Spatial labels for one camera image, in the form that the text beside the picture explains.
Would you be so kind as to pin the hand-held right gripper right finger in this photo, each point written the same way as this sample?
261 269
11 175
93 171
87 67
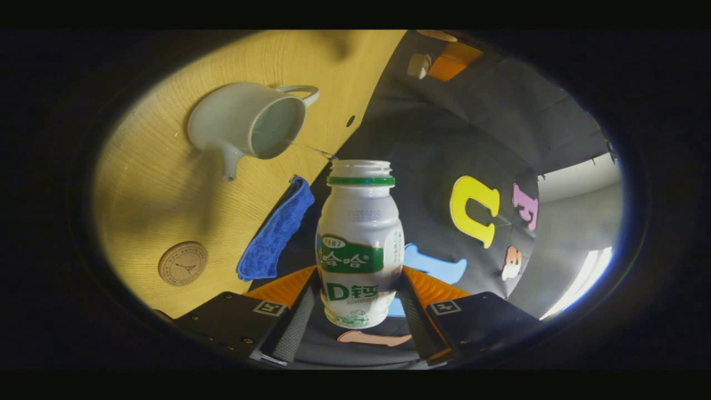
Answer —
414 316

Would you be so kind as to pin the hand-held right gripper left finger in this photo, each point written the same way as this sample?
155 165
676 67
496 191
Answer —
297 328

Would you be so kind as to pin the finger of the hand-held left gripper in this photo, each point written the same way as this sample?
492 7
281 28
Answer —
452 62

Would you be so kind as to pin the white green-label water bottle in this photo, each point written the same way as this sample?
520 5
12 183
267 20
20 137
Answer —
358 244

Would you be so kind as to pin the round wooden coaster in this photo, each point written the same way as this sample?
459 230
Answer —
183 263

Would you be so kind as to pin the white ceramic teacup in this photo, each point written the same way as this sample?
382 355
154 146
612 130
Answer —
228 119

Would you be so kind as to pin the blue towel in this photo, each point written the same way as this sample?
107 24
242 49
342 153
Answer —
278 233

